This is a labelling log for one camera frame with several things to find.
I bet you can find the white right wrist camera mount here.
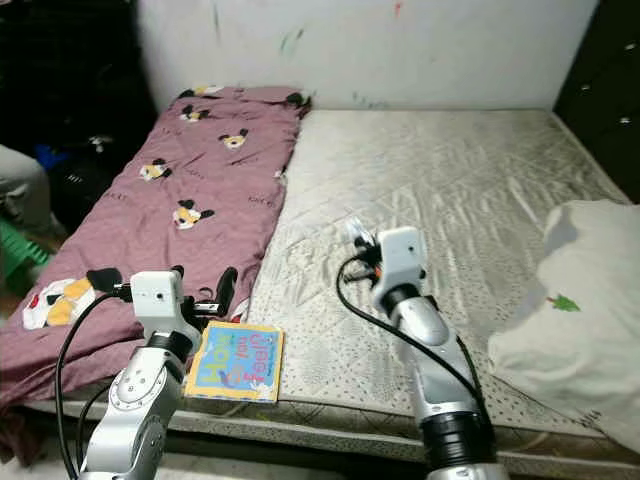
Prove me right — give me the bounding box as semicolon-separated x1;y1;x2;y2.
370;226;429;311

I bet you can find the clear plastic wrapper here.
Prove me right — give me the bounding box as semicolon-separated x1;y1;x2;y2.
345;217;374;249

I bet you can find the white pillow with green print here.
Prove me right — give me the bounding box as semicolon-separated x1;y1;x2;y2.
488;198;640;453

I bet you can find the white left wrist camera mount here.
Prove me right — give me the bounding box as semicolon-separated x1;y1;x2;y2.
130;270;199;346

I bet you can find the person's grey trouser leg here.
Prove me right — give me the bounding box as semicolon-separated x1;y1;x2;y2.
0;145;58;238

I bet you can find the blue cloth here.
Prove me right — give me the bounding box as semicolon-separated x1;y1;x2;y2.
36;146;69;171

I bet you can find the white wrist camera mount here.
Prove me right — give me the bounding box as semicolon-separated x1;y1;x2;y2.
130;270;199;346
370;226;429;311

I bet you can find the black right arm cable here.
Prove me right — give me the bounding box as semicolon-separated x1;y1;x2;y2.
335;258;497;423

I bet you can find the quilted beige mattress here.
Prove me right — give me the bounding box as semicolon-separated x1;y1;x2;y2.
20;108;640;466

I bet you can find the dark bed frame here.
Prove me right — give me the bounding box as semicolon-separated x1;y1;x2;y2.
20;410;640;477

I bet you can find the purple cartoon print blanket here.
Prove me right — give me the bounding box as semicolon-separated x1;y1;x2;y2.
0;85;311;418

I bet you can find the black bag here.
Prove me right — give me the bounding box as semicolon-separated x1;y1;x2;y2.
0;0;158;233

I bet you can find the blue yellow children's book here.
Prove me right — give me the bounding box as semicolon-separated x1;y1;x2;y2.
185;320;286;404

